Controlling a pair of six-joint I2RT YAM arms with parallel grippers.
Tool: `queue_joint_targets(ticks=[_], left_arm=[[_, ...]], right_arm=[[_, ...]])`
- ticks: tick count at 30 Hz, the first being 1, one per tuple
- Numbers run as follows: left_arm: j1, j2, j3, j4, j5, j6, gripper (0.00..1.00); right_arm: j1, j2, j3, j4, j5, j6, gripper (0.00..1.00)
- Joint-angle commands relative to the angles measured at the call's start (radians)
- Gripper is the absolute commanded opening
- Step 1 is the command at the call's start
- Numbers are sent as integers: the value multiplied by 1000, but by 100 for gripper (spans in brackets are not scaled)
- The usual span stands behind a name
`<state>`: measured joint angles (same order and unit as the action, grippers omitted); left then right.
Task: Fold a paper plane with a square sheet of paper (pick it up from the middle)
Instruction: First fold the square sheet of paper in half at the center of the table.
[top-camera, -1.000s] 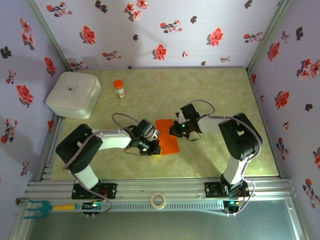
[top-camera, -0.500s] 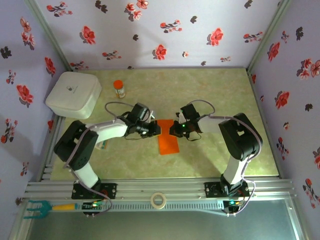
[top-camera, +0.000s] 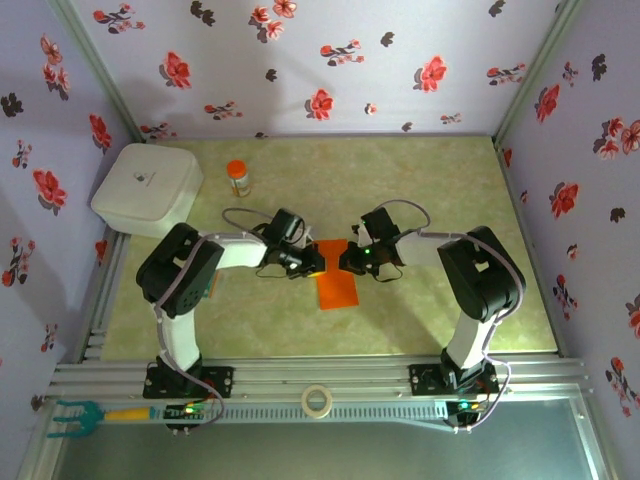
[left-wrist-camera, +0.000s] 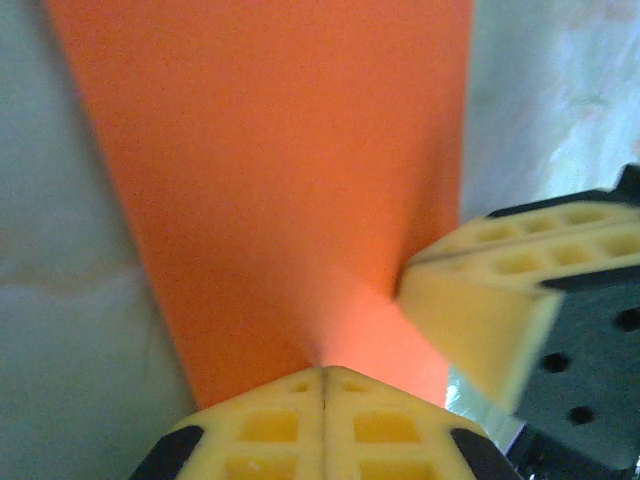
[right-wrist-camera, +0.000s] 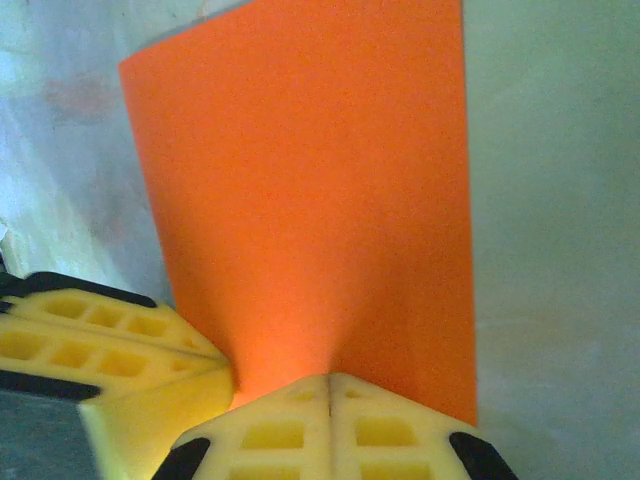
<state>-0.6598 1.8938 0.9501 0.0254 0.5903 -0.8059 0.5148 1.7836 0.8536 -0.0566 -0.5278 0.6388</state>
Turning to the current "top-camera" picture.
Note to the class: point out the orange cloth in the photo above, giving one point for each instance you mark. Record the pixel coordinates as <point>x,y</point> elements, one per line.
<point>337,292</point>

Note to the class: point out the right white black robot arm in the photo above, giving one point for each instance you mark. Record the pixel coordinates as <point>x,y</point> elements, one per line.
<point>425,252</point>

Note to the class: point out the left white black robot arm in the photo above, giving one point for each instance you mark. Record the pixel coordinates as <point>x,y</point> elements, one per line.
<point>240,252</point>

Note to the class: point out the white square plastic container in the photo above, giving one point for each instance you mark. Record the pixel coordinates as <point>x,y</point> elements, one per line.
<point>145,185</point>

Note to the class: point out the orange-capped small bottle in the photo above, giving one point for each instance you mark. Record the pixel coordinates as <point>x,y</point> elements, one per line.
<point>239,180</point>

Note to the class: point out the white tape roll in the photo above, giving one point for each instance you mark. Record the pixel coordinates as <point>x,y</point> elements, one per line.
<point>304,401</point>

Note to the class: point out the aluminium rail frame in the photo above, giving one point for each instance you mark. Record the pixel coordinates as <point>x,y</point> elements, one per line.
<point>320,372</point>

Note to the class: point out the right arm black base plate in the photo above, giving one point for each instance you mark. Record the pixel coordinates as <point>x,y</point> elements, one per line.
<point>422,380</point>

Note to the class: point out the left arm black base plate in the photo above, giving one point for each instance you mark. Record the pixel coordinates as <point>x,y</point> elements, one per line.
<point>222,380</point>

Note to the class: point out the wide aluminium side rail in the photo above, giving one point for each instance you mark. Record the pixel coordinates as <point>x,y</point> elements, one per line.
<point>97,330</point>

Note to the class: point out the aluminium corner post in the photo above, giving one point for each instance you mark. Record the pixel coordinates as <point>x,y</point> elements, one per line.
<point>100,75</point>
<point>532,75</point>

